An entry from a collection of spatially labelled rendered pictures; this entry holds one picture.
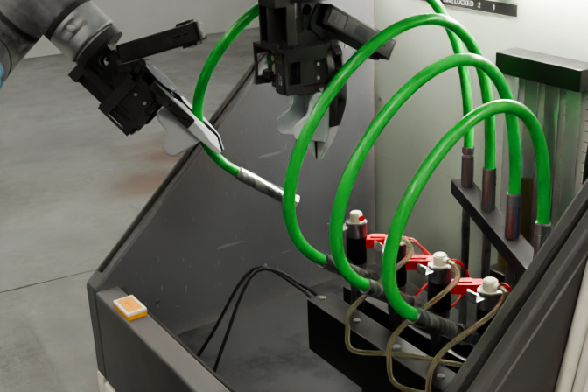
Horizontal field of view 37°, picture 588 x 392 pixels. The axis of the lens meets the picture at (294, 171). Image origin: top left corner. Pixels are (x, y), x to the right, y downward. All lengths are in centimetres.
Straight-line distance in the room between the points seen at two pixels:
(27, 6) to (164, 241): 43
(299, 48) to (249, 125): 42
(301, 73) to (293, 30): 5
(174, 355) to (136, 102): 33
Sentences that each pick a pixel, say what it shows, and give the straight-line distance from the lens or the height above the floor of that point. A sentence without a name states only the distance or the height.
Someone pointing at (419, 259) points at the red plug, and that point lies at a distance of 110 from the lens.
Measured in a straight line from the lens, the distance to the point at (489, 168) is 116.
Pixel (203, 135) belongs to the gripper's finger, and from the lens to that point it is 112.
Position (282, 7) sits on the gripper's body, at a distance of 99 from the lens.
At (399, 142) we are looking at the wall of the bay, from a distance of 150.
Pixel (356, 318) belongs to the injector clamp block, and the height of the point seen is 98.
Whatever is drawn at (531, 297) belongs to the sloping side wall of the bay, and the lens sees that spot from 88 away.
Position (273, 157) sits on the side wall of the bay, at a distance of 143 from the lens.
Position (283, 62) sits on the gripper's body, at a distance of 99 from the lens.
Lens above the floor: 157
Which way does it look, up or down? 21 degrees down
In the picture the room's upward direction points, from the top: 2 degrees counter-clockwise
